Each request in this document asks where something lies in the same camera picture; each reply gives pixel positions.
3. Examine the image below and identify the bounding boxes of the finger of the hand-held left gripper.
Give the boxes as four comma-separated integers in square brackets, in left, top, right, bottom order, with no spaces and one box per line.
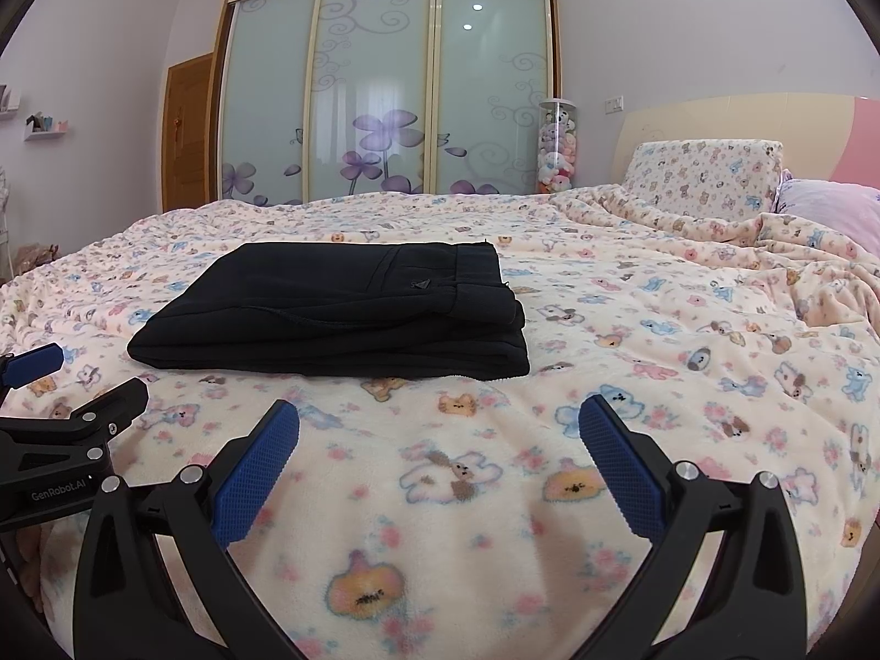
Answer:
[0,342,66,405]
[41,377,151,460]

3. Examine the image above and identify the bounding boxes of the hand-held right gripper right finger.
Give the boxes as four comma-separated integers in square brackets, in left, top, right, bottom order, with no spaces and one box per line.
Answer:
[550,395,810,660]

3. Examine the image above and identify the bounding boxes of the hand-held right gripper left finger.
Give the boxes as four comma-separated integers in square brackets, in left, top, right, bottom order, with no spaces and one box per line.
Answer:
[73,399,326,660]

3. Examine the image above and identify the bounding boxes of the black pants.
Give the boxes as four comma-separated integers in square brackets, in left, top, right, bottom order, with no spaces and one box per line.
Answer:
[127,240,531,382]

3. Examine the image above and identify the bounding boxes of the brown plush toy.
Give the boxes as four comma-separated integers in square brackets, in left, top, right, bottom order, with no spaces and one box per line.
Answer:
[9,242,61,276]

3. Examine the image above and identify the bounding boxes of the printed plush blanket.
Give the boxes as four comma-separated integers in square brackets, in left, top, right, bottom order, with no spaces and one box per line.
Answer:
[0,182,880,660]

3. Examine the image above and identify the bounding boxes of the wooden door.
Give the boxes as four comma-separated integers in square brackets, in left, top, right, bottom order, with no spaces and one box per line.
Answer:
[161,51,216,214]

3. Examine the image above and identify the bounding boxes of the printed pillow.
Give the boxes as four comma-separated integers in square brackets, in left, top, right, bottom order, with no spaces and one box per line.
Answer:
[620,140,785,222]

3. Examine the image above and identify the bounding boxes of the clear tube of plush toys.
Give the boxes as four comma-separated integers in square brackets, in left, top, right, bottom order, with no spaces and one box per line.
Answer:
[536,100,580,195]

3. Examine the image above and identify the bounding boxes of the purple pillow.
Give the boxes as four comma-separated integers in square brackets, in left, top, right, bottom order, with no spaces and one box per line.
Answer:
[773,168,880,260]

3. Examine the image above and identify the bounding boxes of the cream and pink headboard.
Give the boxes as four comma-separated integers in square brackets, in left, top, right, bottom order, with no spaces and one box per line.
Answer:
[608,92,880,188]

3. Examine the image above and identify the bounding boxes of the frosted glass sliding wardrobe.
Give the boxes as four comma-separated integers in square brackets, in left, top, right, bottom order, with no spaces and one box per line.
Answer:
[213,0,559,207]

